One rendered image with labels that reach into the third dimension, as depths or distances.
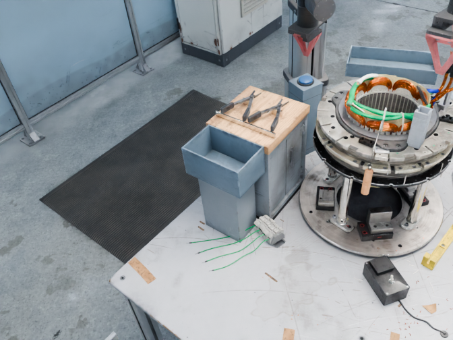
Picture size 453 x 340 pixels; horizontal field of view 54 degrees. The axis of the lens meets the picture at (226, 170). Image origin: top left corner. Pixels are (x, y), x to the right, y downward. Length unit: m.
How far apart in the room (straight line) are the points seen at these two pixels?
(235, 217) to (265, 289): 0.19
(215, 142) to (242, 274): 0.34
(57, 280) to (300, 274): 1.41
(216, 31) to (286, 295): 2.52
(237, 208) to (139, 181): 1.52
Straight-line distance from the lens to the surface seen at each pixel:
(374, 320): 1.13
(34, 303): 2.29
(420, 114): 1.00
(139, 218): 2.39
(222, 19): 3.33
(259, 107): 1.19
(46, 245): 2.47
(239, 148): 1.11
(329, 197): 1.26
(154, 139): 2.85
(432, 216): 1.32
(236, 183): 1.02
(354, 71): 1.39
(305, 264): 1.19
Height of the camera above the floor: 1.75
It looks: 43 degrees down
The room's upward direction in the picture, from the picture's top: 6 degrees counter-clockwise
